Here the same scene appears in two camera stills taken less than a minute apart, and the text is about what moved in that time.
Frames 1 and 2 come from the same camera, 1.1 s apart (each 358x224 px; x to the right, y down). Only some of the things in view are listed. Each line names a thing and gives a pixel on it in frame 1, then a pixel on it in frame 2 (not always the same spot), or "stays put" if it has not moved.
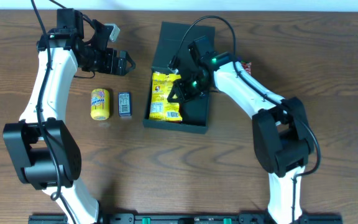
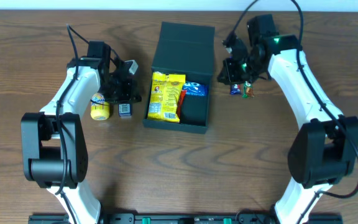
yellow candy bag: [161, 108] stays put
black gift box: [173, 43] stays put
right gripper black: [185, 90] → [232, 73]
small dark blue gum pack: [124, 104] stays put
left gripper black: [117, 62] → [123, 98]
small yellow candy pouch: [100, 102] stays put
